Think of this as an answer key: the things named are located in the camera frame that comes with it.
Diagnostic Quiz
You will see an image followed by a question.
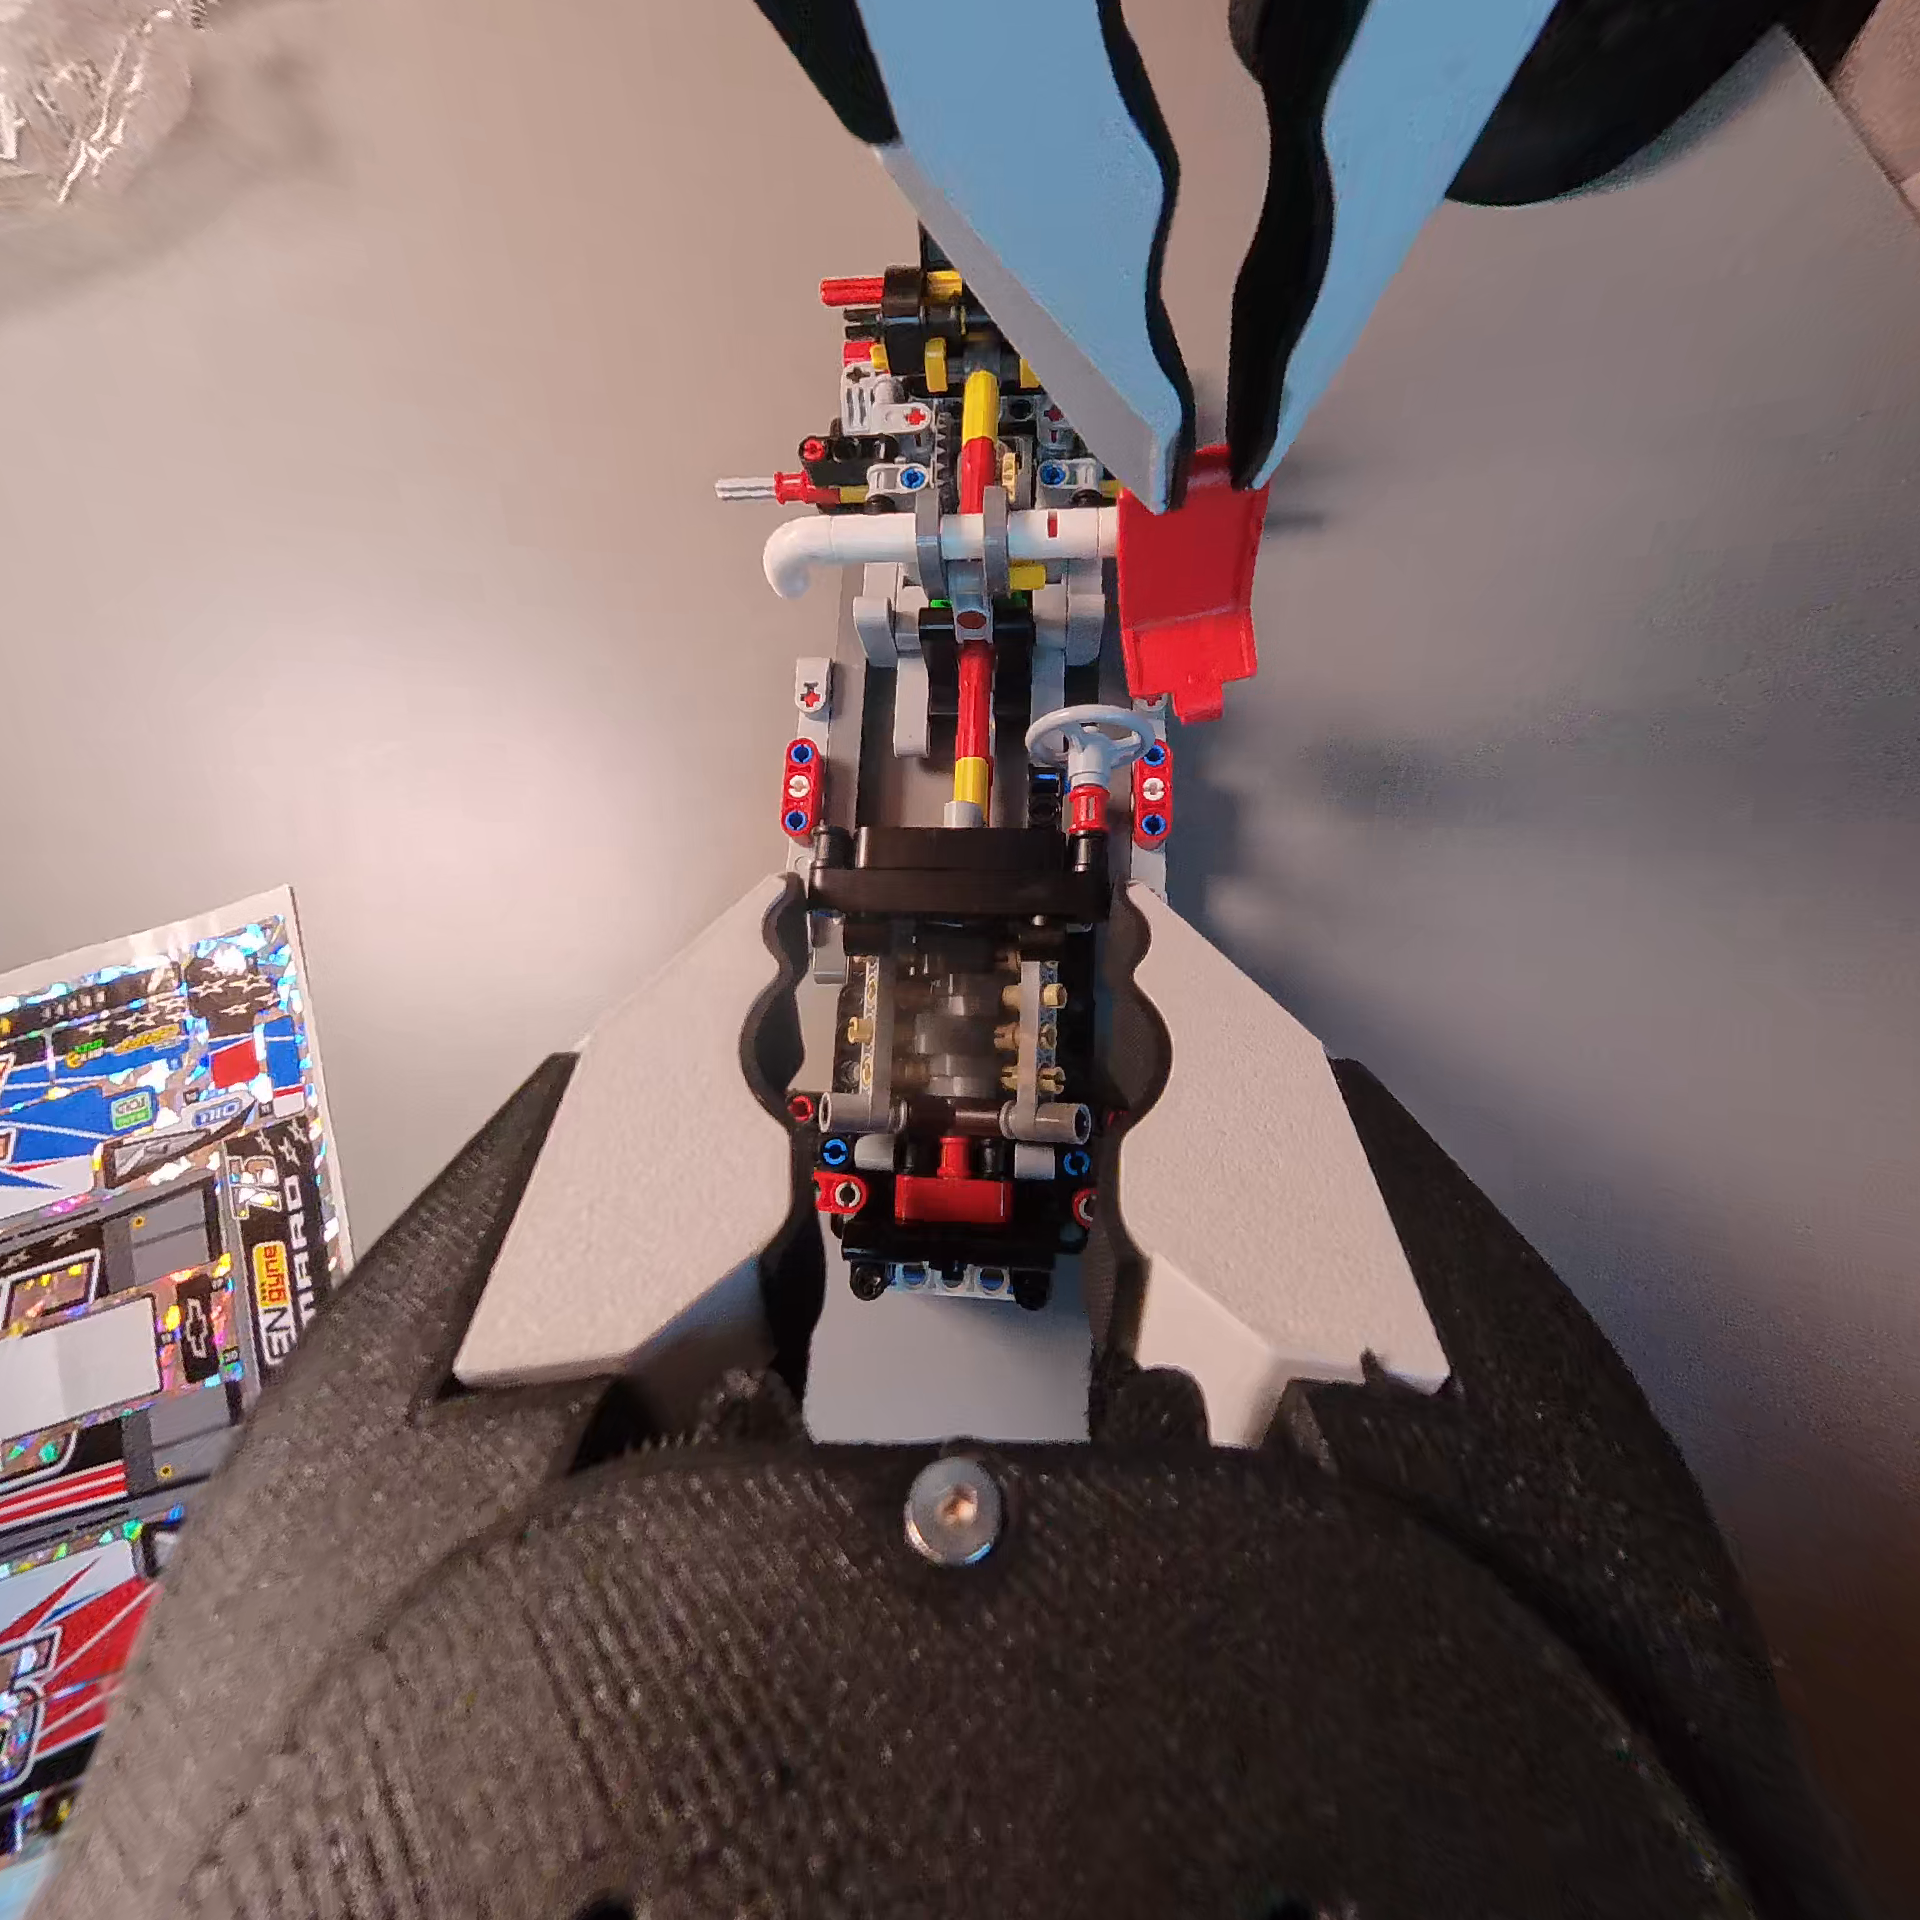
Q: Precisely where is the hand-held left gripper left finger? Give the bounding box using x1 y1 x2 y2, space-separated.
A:
451 874 827 1385

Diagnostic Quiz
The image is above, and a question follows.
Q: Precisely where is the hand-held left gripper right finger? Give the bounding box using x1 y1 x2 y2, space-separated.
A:
1089 877 1452 1452

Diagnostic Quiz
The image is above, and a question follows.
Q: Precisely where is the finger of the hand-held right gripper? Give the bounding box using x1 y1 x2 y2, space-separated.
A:
1223 0 1566 490
843 0 1200 520

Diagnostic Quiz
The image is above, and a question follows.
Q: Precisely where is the red curved lego panel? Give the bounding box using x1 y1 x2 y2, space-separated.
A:
1118 445 1267 729

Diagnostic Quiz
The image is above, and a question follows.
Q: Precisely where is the multicoloured lego car chassis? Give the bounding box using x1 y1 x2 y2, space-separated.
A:
716 264 1183 1316

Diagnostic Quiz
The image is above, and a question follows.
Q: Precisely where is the person's right forearm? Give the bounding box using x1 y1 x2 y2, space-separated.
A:
1833 0 1920 204

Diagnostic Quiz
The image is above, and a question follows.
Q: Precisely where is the holographic sticker sheet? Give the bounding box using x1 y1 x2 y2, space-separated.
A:
0 885 367 1849

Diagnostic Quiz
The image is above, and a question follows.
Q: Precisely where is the clear plastic bag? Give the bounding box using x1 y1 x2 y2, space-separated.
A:
0 0 262 290

